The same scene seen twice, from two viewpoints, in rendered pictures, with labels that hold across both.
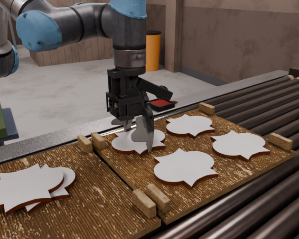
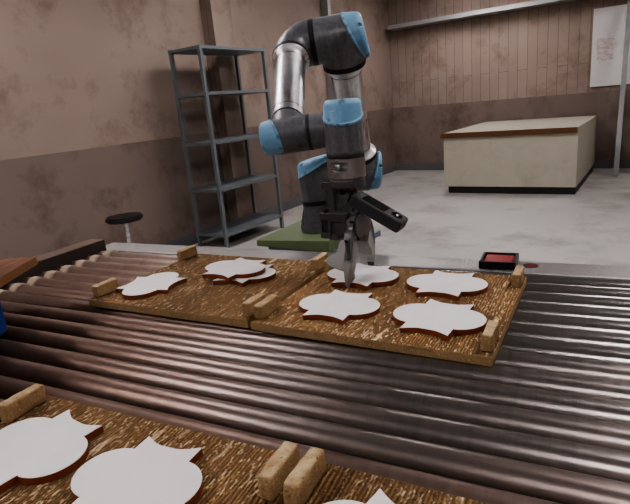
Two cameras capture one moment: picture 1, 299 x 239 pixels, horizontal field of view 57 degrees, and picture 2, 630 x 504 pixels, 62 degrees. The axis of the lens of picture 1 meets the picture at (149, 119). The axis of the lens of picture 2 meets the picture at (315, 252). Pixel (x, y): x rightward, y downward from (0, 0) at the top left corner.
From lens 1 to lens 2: 0.86 m
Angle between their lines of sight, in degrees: 60
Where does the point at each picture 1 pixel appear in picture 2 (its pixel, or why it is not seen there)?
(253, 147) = (440, 324)
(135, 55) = (336, 166)
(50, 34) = (268, 140)
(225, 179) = (344, 329)
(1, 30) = not seen: hidden behind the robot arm
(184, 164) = (339, 303)
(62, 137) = not seen: hidden behind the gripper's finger
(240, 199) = (333, 354)
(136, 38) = (334, 146)
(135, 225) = (231, 314)
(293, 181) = (408, 374)
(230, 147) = (417, 313)
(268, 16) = not seen: outside the picture
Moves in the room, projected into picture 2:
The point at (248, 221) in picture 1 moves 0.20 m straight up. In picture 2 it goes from (296, 364) to (282, 237)
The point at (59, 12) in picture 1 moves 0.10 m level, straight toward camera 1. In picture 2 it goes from (287, 120) to (249, 125)
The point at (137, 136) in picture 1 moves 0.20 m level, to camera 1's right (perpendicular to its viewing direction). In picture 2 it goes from (333, 261) to (392, 287)
